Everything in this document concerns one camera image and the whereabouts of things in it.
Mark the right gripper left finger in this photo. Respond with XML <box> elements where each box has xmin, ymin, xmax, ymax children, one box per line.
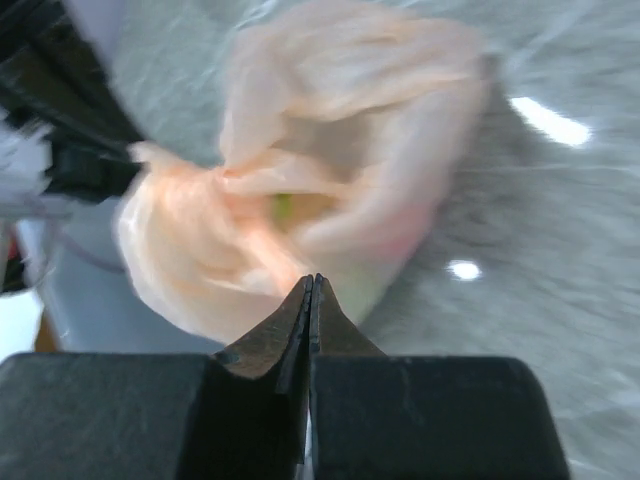
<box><xmin>1</xmin><ymin>277</ymin><xmax>313</xmax><ymax>479</ymax></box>

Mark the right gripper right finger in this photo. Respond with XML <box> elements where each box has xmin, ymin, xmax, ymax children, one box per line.
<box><xmin>309</xmin><ymin>276</ymin><xmax>570</xmax><ymax>479</ymax></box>

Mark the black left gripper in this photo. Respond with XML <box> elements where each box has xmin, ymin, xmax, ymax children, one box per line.
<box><xmin>1</xmin><ymin>1</ymin><xmax>142</xmax><ymax>203</ymax></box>

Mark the translucent orange plastic bag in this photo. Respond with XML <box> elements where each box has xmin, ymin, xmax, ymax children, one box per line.
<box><xmin>114</xmin><ymin>1</ymin><xmax>490</xmax><ymax>344</ymax></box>

